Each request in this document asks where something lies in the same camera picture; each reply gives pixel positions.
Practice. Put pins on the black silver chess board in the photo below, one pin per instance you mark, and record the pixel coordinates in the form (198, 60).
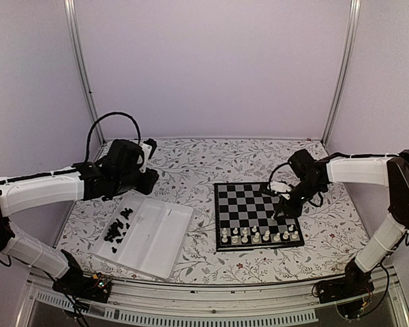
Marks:
(242, 205)

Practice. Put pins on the front aluminium rail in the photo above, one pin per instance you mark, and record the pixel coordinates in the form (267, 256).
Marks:
(145, 303)

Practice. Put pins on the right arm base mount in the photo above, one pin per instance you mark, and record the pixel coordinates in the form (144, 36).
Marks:
(350, 297)

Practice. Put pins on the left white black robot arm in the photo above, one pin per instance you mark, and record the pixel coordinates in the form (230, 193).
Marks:
(73, 183)

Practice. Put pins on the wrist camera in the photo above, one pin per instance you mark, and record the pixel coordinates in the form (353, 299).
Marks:
(147, 149)
(275, 189)

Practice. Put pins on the aluminium frame post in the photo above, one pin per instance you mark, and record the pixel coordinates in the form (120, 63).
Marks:
(350, 36)
(72, 24)

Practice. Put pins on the left aluminium frame post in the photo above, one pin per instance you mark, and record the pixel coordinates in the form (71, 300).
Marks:
(72, 24)

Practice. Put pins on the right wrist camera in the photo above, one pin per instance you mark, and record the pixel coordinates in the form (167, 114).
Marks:
(275, 189)

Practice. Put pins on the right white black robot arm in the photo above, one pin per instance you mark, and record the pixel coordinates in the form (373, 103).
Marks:
(388, 172)

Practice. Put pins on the white chess king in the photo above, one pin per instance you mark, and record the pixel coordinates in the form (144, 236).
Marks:
(256, 238)

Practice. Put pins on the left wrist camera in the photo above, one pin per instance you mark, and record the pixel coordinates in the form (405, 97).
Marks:
(147, 149)

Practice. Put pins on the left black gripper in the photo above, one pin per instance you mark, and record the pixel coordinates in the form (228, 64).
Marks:
(147, 186)

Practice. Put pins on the right aluminium frame post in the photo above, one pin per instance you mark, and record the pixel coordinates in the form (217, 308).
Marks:
(350, 36)

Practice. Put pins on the white plastic compartment tray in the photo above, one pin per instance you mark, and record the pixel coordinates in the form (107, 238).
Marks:
(155, 237)

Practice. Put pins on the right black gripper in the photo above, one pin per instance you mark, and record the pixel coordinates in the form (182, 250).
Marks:
(284, 206)

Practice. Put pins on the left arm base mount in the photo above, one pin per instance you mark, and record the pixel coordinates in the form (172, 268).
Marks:
(96, 287)

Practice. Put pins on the pile of black chess pieces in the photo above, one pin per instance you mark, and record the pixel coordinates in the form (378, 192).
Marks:
(118, 229)

